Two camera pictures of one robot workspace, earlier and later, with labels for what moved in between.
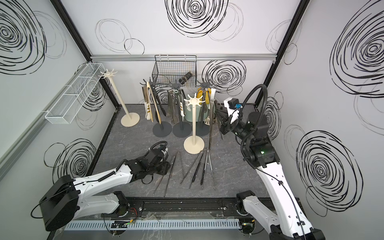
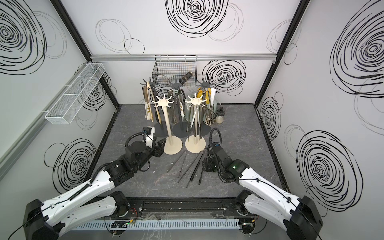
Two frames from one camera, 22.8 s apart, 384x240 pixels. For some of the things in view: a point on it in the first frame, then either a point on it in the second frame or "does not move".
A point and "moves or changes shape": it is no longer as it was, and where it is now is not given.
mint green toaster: (188, 115) does not move
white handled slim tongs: (208, 153) to (194, 116)
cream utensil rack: (132, 119) to (173, 145)
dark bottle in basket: (186, 77) does not move
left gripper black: (166, 168) to (159, 149)
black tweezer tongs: (197, 170) moves or changes shape
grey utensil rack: (180, 129) does not move
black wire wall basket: (175, 69) does not move
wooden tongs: (149, 86) does not move
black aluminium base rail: (206, 207) does not move
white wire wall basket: (65, 109) does not move
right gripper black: (225, 121) to (206, 164)
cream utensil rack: (194, 144) does not move
